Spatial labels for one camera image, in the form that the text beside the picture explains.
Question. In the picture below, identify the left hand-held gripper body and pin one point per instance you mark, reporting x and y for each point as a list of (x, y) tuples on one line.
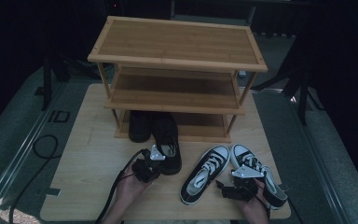
[(146, 171)]

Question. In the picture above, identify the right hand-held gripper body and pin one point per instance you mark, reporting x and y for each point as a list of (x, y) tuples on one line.
[(244, 186)]

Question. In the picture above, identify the black white canvas sneaker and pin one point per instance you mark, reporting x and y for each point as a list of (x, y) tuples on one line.
[(206, 174), (273, 189)]

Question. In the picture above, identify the black shoe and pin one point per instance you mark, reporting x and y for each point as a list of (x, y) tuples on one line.
[(167, 133), (140, 127)]

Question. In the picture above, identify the wooden shoe rack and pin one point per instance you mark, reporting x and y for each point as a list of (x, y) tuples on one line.
[(175, 42)]

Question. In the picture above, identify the person's right hand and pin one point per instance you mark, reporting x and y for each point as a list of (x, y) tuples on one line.
[(256, 207)]

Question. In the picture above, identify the black tape piece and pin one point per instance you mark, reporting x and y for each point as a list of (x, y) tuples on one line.
[(51, 191)]

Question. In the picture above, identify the black metal stand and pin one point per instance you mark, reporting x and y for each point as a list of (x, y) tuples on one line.
[(303, 102), (46, 93)]

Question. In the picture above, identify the small white object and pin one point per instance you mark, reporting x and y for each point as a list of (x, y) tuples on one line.
[(242, 74)]

